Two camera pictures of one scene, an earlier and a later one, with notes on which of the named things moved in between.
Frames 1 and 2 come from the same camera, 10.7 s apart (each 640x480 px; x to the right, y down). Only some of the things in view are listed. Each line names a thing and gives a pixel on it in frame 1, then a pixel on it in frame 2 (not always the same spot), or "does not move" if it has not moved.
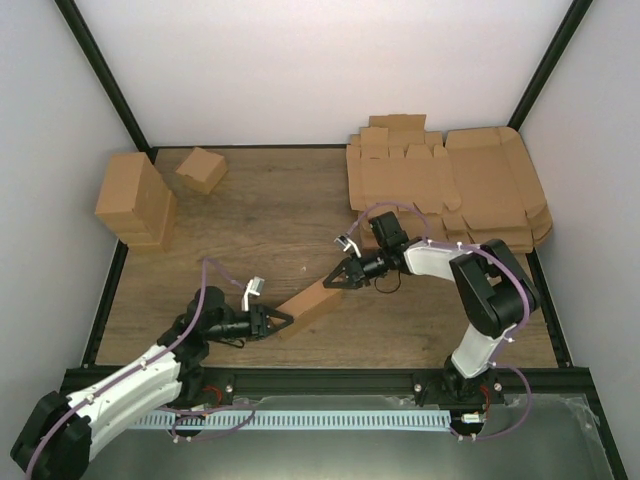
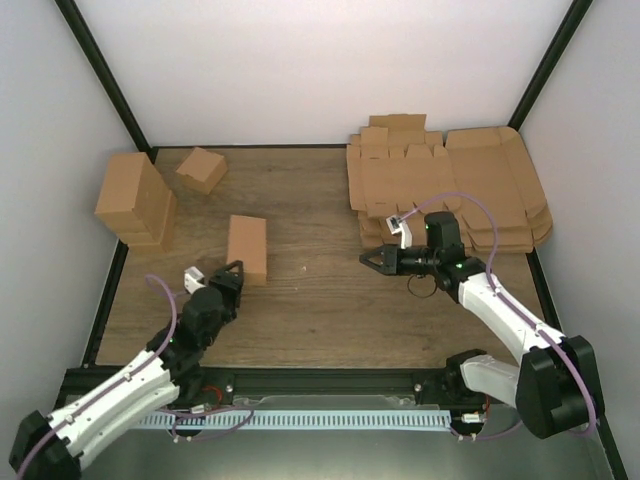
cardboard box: [306, 305] -> [247, 243]
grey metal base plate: [556, 438] does not move
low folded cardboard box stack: [149, 227] does not move
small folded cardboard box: [203, 170] does not move
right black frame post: [549, 63] does not move
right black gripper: [355, 274] -> [391, 260]
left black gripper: [260, 321] -> [231, 285]
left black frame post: [78, 20] does not move
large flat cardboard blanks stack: [503, 197] does not move
